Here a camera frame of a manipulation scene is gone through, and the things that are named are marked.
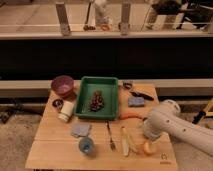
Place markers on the wooden folding table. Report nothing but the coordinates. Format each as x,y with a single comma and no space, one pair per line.
56,149

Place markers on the blue sponge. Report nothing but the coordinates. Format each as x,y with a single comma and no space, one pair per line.
136,102

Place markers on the yellow red apple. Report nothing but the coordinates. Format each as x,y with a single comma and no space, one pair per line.
149,148

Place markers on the blue plastic cup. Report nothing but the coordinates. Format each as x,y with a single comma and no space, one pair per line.
86,145

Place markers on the green plastic tray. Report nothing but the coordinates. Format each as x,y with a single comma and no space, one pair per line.
109,88

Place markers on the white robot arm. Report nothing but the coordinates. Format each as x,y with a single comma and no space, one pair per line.
165,118

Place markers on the grey folded cloth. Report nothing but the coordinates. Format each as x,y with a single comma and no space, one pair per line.
80,130

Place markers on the purple bowl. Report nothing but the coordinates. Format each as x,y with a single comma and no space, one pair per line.
62,85

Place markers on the dark tape roll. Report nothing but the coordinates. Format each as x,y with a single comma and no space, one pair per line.
127,85

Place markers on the dark grape bunch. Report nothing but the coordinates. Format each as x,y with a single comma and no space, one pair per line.
97,101

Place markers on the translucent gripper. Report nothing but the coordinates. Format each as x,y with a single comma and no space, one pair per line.
153,140

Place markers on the peeled banana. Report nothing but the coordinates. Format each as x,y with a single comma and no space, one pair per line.
127,142

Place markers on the white cylindrical cup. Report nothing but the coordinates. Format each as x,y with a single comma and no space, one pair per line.
66,111

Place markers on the orange carrot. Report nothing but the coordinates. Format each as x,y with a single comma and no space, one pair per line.
128,116

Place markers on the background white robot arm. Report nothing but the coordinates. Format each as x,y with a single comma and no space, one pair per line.
101,17

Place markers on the small black round lid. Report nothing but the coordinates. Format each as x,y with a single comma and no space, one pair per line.
58,103

